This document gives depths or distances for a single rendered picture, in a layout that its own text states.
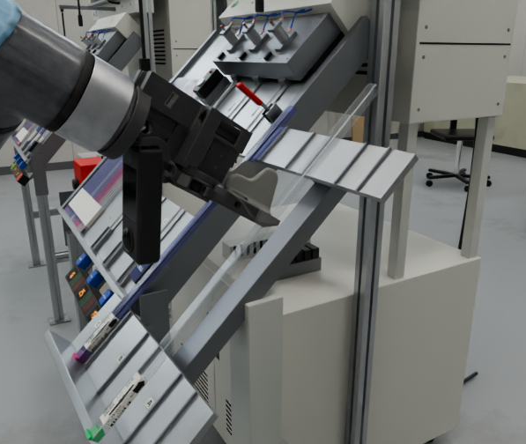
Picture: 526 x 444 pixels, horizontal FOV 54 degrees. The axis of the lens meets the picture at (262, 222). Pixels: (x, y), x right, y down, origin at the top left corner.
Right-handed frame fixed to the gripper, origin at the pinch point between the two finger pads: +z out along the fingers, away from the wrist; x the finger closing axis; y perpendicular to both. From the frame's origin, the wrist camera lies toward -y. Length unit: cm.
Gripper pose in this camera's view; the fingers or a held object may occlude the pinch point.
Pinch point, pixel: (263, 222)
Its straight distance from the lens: 58.0
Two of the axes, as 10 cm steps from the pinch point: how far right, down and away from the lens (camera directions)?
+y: 4.6, -8.9, 0.1
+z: 7.1, 3.8, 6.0
